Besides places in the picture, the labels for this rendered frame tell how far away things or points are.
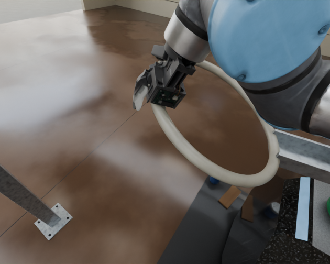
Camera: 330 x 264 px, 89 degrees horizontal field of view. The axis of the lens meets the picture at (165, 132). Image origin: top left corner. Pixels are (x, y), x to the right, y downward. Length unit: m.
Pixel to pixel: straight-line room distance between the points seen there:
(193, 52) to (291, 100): 0.16
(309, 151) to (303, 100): 0.52
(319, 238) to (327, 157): 0.32
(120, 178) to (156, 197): 0.40
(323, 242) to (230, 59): 0.86
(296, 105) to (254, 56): 0.10
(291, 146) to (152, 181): 1.29
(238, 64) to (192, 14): 0.14
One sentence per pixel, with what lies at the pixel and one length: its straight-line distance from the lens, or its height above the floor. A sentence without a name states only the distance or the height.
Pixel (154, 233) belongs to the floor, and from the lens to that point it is 1.59.
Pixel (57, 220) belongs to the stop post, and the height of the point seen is 0.04.
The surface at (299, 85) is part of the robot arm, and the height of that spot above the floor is 1.46.
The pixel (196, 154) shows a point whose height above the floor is 1.26.
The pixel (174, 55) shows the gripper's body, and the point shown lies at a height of 1.43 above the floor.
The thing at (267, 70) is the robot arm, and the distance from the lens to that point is 0.20.
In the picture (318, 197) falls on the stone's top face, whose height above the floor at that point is 0.87.
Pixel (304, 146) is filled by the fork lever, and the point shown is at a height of 1.14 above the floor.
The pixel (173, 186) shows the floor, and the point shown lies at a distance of 1.74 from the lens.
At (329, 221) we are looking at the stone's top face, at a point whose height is 0.87.
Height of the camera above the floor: 1.55
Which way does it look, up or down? 46 degrees down
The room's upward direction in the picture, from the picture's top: 8 degrees clockwise
